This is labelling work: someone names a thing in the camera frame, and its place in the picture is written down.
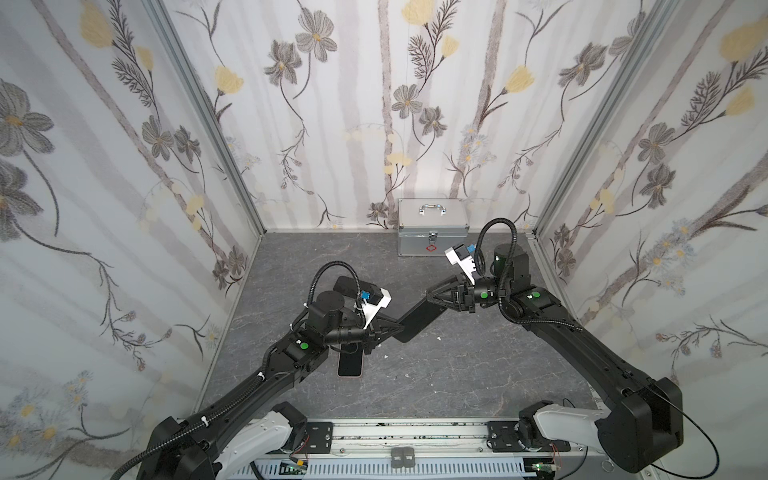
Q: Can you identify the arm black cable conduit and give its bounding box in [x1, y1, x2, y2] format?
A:
[110, 260, 362, 480]
[472, 217, 583, 332]

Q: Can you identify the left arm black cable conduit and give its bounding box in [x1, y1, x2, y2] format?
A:
[110, 260, 362, 480]

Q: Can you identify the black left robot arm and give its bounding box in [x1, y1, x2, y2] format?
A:
[113, 287, 402, 479]

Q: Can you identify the white vented cable duct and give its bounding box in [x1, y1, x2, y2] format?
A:
[253, 457, 536, 479]

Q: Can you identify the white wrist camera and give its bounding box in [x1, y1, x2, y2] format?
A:
[444, 244, 480, 285]
[362, 288, 391, 329]

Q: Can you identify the black phone with pink edge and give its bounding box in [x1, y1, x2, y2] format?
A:
[337, 344, 364, 378]

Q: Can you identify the silver aluminium first aid case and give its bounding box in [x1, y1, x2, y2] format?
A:
[397, 198, 469, 257]

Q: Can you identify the blue phone black screen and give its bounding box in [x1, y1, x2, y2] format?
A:
[394, 298, 447, 343]

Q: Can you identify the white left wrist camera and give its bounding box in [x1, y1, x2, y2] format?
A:
[362, 288, 391, 329]

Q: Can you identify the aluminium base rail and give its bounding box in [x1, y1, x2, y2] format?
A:
[164, 418, 652, 480]

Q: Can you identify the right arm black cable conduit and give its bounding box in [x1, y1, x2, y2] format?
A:
[472, 217, 583, 332]

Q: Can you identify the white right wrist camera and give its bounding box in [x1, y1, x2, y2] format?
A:
[444, 244, 480, 285]

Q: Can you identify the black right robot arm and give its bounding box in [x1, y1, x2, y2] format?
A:
[426, 244, 684, 473]

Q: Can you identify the black phone far left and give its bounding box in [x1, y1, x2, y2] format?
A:
[333, 276, 379, 300]

